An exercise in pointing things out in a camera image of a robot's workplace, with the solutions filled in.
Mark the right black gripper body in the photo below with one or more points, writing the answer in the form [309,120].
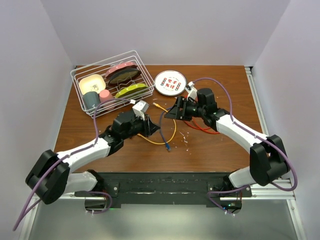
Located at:
[183,103]

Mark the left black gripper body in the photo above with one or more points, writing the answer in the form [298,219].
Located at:
[146,130]

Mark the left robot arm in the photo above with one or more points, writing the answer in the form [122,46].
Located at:
[54,175]

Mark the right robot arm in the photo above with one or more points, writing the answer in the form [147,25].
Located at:
[267,157]

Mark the white patterned round plate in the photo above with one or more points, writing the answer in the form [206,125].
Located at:
[170,83]

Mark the yellow-green plate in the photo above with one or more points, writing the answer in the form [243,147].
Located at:
[132,89]

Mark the pink cup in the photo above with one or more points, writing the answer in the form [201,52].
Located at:
[105,97]

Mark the dark brown plate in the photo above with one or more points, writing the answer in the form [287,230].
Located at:
[123,76]

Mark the grey cup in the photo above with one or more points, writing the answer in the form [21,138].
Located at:
[91,100]

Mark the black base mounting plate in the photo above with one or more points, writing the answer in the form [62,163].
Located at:
[168,188]

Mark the pink dotted plate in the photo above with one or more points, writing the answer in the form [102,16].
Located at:
[119,67]

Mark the cream square bowl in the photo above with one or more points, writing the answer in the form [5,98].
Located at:
[92,83]

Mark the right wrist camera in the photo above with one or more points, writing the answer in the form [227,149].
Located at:
[191,91]

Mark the white wire dish rack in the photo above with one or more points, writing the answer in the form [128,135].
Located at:
[102,66]

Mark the aluminium frame rail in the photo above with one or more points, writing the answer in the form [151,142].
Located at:
[270,192]

